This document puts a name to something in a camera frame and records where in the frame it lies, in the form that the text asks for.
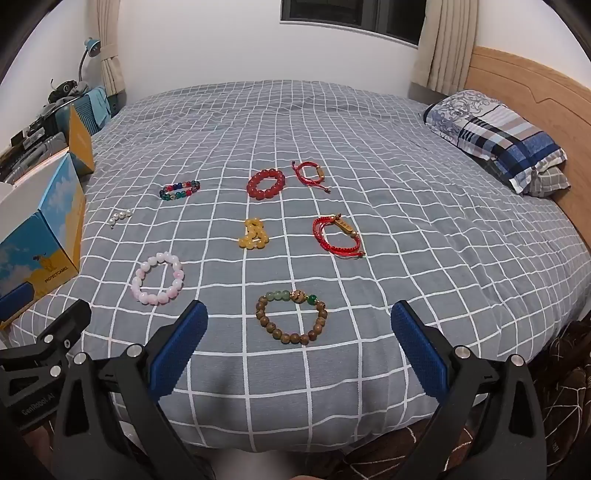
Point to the dark window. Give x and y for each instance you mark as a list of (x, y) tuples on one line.
[(351, 14)]

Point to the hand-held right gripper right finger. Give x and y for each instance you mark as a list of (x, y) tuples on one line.
[(421, 355)]

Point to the blue desk lamp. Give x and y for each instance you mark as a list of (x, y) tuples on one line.
[(92, 45)]

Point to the brown patterned rug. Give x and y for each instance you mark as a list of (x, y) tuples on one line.
[(568, 401)]

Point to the grey grid bedsheet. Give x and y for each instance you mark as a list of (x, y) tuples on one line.
[(415, 258)]

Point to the blue plaid patterned pillow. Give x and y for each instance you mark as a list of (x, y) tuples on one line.
[(498, 134)]

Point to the beige curtain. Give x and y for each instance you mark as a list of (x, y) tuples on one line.
[(108, 50), (448, 41)]

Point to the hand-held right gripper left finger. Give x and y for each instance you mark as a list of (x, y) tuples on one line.
[(178, 355)]

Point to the blue and yellow cardboard box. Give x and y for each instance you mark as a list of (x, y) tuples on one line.
[(46, 240)]

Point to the light blue cloth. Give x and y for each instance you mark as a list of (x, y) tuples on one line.
[(99, 104)]

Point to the grey checked pillow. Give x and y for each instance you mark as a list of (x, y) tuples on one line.
[(549, 182)]

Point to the teal ribbed suitcase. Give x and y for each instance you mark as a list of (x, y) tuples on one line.
[(85, 115)]

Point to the pile of dark gadgets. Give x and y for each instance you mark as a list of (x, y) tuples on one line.
[(62, 90)]

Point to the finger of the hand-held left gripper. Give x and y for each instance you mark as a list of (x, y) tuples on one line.
[(64, 323)]

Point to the wooden headboard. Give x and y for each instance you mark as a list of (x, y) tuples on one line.
[(531, 78)]

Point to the white pearl bead strand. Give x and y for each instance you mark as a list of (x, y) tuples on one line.
[(121, 217)]

